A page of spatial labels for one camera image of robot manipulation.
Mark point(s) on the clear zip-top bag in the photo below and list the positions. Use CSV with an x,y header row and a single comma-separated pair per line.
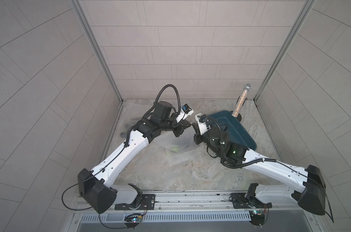
x,y
185,141
132,113

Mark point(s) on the right controller board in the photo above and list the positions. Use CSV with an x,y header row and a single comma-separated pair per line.
x,y
257,217

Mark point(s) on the controller board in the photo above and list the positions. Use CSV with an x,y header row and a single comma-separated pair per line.
x,y
133,220
257,217

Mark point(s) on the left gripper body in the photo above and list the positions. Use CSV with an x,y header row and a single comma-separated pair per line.
x,y
168,124

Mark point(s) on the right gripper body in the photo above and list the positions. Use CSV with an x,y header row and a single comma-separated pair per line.
x,y
208,138

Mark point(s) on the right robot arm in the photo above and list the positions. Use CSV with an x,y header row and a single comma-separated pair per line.
x,y
304,186

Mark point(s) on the left controller board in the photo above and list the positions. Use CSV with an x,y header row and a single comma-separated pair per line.
x,y
133,220

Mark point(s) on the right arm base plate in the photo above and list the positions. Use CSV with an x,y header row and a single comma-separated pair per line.
x,y
240,201

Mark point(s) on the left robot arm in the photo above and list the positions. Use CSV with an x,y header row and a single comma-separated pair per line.
x,y
97,186

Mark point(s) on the teal plastic bin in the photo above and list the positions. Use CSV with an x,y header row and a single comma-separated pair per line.
x,y
237,133

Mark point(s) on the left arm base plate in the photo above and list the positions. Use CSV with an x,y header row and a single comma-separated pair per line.
x,y
147,202

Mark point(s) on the aluminium mounting rail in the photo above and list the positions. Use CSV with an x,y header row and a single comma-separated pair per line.
x,y
193,200

